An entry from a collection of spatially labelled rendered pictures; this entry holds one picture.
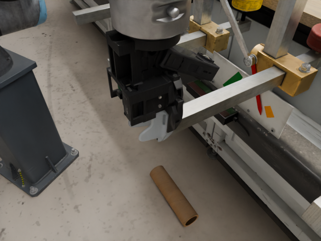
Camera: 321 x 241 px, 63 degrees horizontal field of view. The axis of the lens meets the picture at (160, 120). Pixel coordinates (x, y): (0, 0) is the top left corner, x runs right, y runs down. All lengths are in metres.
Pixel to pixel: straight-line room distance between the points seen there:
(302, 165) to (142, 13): 0.49
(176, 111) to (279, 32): 0.30
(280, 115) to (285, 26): 0.19
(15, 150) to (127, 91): 0.99
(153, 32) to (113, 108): 1.48
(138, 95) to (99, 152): 1.20
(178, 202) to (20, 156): 0.72
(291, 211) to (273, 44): 0.79
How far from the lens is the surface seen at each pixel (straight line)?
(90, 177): 1.43
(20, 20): 1.08
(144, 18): 0.28
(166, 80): 0.34
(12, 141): 1.24
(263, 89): 0.57
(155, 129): 0.41
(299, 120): 0.87
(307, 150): 0.68
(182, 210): 1.22
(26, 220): 1.42
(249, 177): 1.26
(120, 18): 0.29
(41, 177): 1.47
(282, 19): 0.58
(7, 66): 1.14
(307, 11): 0.78
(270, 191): 1.24
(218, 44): 0.74
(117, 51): 0.31
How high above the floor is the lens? 1.17
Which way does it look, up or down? 46 degrees down
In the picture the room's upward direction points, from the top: straight up
